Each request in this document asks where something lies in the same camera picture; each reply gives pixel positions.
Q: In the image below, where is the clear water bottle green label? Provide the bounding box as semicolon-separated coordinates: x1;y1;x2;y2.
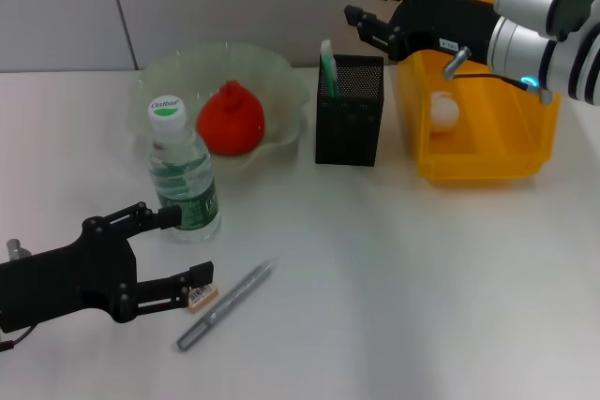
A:
147;96;222;244

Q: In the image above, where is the mint green utility knife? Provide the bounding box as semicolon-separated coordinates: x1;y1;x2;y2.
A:
320;39;341;99

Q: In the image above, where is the white paper ball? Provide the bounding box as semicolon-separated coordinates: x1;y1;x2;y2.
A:
429;90;461;135

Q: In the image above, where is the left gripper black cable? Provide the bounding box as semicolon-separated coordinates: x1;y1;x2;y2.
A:
0;327;35;352

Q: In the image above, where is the red-orange toy fruit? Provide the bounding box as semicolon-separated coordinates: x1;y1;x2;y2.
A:
195;81;266;158

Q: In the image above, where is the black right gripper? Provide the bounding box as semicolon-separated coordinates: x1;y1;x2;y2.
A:
343;0;498;67

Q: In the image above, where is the right gripper cable with plug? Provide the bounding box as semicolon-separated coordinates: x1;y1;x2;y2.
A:
442;46;554;105

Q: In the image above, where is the yellow plastic storage bin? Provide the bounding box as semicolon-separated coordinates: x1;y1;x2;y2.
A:
397;0;562;188

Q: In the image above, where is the beige eraser with barcode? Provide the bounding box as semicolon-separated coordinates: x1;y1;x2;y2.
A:
187;283;220;313

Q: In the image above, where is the clear wavy glass fruit plate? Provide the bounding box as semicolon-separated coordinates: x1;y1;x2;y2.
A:
128;41;311;176

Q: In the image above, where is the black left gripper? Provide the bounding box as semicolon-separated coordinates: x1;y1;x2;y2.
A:
0;200;218;333

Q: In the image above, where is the grey pen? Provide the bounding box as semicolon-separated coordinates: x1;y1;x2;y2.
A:
176;259;278;352

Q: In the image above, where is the black mesh pen holder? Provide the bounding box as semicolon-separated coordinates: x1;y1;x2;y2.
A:
314;53;385;168

